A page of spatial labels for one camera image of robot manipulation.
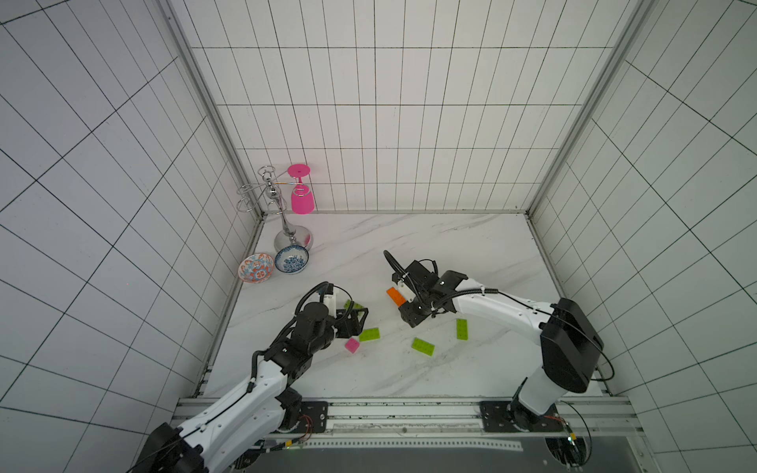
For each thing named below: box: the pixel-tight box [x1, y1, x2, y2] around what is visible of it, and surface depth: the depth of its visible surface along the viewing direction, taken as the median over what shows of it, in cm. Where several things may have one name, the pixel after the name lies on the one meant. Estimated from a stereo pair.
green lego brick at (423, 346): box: [411, 337, 436, 357], surface depth 87 cm
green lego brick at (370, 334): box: [358, 327, 381, 342], surface depth 89 cm
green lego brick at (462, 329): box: [456, 318, 469, 341], surface depth 89 cm
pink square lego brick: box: [344, 337, 360, 354], surface depth 86 cm
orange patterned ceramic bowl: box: [237, 253, 275, 284], surface depth 102 cm
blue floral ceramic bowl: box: [274, 244, 310, 274], surface depth 105 cm
